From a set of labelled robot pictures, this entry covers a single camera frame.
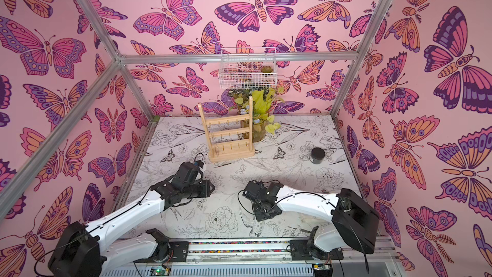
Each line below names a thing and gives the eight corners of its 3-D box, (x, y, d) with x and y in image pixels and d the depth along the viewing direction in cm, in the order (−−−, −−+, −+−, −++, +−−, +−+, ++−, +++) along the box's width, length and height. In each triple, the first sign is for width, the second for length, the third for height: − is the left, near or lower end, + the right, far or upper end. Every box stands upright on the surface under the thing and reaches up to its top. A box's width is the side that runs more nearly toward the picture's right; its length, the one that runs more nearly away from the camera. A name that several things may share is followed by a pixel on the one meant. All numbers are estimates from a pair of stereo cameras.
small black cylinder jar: (310, 163, 101) (313, 158, 96) (308, 153, 105) (310, 147, 101) (323, 163, 101) (326, 158, 96) (320, 153, 105) (323, 147, 101)
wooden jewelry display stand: (211, 163, 102) (200, 126, 79) (210, 141, 111) (199, 103, 89) (256, 155, 105) (257, 118, 82) (251, 135, 114) (251, 96, 91)
